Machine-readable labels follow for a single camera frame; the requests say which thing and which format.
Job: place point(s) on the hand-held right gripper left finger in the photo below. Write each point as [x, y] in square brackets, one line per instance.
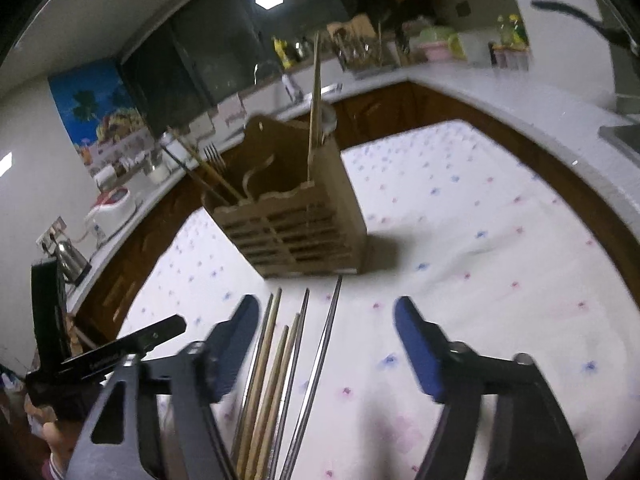
[235, 345]

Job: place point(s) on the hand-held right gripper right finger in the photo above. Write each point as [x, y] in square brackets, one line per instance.
[420, 355]

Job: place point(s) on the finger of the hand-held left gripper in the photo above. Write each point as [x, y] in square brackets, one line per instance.
[145, 337]

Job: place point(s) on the metal chopstick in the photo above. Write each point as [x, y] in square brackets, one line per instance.
[296, 350]
[318, 360]
[255, 360]
[185, 166]

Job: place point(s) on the wooden slatted utensil holder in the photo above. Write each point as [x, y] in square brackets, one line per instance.
[300, 230]

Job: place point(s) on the metal fork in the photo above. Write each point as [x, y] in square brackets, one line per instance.
[214, 157]

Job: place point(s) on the dish rack with utensils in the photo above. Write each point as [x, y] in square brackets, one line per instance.
[360, 52]

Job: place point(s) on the person's left hand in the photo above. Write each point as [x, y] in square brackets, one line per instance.
[47, 432]

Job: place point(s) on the steel electric kettle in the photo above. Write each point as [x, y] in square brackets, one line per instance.
[72, 260]

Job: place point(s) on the white dotted tablecloth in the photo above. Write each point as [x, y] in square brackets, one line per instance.
[475, 260]

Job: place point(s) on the white and red rice cooker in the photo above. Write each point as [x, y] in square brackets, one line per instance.
[112, 207]

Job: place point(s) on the white roll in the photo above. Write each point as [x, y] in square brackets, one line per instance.
[105, 178]

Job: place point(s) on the small glass jar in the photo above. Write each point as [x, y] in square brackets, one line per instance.
[157, 172]

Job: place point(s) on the large white jar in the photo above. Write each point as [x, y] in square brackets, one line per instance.
[180, 150]

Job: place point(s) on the beige cardboard piece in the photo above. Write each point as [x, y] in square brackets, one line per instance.
[200, 125]
[233, 112]

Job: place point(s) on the wooden base cabinet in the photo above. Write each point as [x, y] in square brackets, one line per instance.
[380, 105]

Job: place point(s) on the white kitchen countertop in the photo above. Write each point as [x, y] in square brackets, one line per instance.
[525, 100]

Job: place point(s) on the dark kitchen window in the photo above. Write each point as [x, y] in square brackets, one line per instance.
[210, 50]

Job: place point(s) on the gas stove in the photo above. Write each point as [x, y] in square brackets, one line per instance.
[622, 135]

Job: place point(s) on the pink cups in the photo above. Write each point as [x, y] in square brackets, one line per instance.
[510, 57]

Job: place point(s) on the white container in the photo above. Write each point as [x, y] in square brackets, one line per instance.
[475, 47]

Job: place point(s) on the pink and green container stack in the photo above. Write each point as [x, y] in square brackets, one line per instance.
[435, 42]

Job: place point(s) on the yellow oil bottle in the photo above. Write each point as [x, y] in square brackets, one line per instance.
[512, 27]

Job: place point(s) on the black wok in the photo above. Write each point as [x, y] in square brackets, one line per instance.
[620, 40]

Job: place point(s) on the wall power outlet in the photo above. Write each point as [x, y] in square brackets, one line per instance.
[50, 235]

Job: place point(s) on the blue beach wall poster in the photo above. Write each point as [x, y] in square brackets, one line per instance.
[90, 105]

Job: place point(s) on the dark wall socket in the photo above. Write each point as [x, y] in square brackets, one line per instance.
[462, 7]

